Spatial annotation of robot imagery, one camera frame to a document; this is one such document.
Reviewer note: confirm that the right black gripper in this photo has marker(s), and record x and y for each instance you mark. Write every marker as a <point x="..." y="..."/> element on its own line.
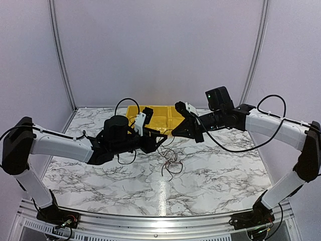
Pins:
<point x="189" y="128"/>

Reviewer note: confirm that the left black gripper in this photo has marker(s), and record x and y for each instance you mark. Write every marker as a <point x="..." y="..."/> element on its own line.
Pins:
<point x="150" y="145"/>

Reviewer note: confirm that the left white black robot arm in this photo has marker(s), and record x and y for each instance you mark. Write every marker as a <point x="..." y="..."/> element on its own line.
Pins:
<point x="26" y="138"/>

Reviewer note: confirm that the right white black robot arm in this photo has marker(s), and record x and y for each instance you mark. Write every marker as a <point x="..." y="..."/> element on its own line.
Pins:
<point x="303" y="136"/>

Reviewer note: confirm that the right yellow bin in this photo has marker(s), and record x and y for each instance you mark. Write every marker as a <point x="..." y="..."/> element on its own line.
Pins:
<point x="174" y="119"/>

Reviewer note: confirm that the yellow bin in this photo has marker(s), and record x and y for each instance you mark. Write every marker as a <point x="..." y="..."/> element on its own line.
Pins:
<point x="159" y="120"/>
<point x="131" y="113"/>
<point x="174" y="119"/>

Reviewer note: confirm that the middle yellow bin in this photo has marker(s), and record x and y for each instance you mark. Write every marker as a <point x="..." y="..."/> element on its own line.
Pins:
<point x="159" y="120"/>

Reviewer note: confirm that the left yellow bin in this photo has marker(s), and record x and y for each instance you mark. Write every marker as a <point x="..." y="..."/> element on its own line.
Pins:
<point x="131" y="113"/>

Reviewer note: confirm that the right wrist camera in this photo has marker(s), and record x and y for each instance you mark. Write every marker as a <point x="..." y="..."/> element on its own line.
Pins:
<point x="185" y="109"/>

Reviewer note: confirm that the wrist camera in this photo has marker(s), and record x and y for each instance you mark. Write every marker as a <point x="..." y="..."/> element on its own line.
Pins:
<point x="142" y="119"/>
<point x="185" y="109"/>

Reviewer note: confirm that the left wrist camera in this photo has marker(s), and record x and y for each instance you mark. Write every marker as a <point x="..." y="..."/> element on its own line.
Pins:
<point x="142" y="119"/>

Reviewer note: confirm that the left aluminium corner post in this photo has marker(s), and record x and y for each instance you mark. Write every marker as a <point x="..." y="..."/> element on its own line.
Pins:
<point x="60" y="55"/>

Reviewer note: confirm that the aluminium corner post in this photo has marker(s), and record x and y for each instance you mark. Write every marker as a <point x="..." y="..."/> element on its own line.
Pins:
<point x="257" y="50"/>
<point x="60" y="55"/>

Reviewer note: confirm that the right aluminium corner post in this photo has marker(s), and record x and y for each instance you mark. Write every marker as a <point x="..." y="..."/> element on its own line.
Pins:
<point x="257" y="50"/>

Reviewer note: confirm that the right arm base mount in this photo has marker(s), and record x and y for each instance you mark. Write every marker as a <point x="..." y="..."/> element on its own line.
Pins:
<point x="250" y="219"/>

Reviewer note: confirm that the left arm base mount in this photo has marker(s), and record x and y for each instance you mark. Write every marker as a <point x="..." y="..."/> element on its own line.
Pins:
<point x="71" y="219"/>

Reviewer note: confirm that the aluminium front frame rail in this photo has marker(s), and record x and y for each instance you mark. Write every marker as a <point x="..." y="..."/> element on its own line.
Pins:
<point x="99" y="226"/>

